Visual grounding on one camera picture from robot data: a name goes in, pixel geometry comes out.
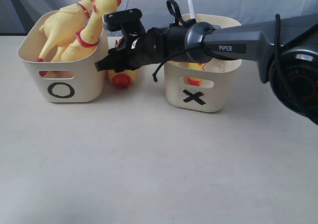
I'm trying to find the white bin marked X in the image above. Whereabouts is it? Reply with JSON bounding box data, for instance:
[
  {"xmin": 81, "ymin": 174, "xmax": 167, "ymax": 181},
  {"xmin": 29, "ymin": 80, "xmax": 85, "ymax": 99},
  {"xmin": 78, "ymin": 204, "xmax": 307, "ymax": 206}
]
[{"xmin": 163, "ymin": 13, "xmax": 242, "ymax": 113}]

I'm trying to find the yellow rubber chicken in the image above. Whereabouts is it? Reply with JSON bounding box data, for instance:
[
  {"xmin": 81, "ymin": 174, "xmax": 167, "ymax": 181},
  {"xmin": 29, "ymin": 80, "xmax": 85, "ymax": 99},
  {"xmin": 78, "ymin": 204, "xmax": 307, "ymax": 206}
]
[
  {"xmin": 51, "ymin": 0, "xmax": 121, "ymax": 62},
  {"xmin": 36, "ymin": 0, "xmax": 93, "ymax": 62}
]

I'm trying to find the broken chicken head neck piece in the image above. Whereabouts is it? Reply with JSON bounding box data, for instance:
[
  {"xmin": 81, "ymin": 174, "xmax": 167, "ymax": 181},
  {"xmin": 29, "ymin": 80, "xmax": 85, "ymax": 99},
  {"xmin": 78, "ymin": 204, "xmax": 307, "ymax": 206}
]
[{"xmin": 185, "ymin": 0, "xmax": 207, "ymax": 87}]

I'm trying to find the white bin marked O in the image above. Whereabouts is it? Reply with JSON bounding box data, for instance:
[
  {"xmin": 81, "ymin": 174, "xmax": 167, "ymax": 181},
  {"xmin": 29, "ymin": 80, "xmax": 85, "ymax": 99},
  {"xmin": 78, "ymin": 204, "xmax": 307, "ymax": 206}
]
[{"xmin": 17, "ymin": 12, "xmax": 108, "ymax": 103}]

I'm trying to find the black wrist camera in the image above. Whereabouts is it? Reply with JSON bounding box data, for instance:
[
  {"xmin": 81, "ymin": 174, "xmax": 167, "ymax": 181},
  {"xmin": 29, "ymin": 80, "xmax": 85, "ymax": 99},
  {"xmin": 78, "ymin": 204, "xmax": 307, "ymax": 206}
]
[{"xmin": 102, "ymin": 8, "xmax": 146, "ymax": 36}]

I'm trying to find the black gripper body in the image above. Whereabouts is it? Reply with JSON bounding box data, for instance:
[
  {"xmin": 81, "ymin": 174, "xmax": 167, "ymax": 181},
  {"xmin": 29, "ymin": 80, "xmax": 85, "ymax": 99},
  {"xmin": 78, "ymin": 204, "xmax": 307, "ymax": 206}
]
[{"xmin": 108, "ymin": 31, "xmax": 162, "ymax": 73}]

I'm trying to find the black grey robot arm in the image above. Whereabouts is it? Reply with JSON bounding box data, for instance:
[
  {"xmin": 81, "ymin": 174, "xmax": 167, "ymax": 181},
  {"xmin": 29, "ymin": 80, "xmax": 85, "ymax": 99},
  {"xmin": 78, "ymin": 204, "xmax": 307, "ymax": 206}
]
[{"xmin": 95, "ymin": 14, "xmax": 318, "ymax": 123}]

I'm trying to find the black cable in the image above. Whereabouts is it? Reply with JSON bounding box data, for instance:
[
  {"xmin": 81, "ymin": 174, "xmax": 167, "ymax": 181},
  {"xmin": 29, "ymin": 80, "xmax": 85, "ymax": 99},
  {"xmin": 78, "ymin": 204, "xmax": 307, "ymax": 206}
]
[{"xmin": 152, "ymin": 0, "xmax": 286, "ymax": 82}]

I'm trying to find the broken chicken body piece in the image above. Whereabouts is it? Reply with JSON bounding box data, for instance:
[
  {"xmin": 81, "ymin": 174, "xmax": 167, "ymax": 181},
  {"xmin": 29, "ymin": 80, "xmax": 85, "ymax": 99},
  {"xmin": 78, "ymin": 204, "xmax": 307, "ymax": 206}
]
[{"xmin": 107, "ymin": 38, "xmax": 139, "ymax": 88}]

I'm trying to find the blue grey backdrop cloth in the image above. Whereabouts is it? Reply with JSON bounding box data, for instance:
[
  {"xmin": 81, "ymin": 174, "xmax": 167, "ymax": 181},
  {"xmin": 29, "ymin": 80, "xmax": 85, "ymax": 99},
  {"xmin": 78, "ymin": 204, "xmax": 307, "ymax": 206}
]
[{"xmin": 0, "ymin": 0, "xmax": 318, "ymax": 34}]

